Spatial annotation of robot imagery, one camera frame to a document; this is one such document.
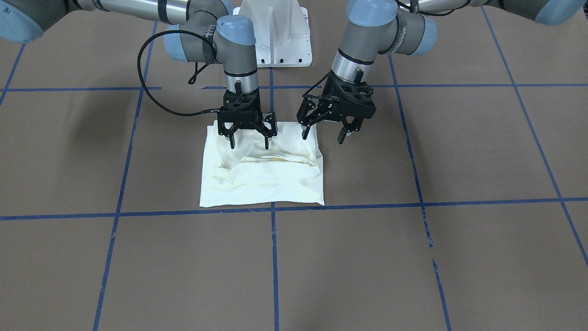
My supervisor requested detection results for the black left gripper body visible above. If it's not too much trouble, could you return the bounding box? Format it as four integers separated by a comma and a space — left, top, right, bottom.
297, 69, 376, 131

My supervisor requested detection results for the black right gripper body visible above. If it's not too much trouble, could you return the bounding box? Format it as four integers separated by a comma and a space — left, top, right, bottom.
217, 90, 277, 138

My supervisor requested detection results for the cream long-sleeve cat shirt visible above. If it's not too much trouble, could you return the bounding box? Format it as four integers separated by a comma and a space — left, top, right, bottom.
199, 122, 325, 207

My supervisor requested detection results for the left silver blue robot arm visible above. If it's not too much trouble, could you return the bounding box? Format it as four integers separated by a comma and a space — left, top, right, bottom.
297, 0, 584, 144

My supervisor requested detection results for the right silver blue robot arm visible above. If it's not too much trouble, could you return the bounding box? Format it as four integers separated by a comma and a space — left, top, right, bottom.
1, 0, 277, 149

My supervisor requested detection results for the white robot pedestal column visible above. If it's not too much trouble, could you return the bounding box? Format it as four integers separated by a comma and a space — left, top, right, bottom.
232, 0, 313, 68

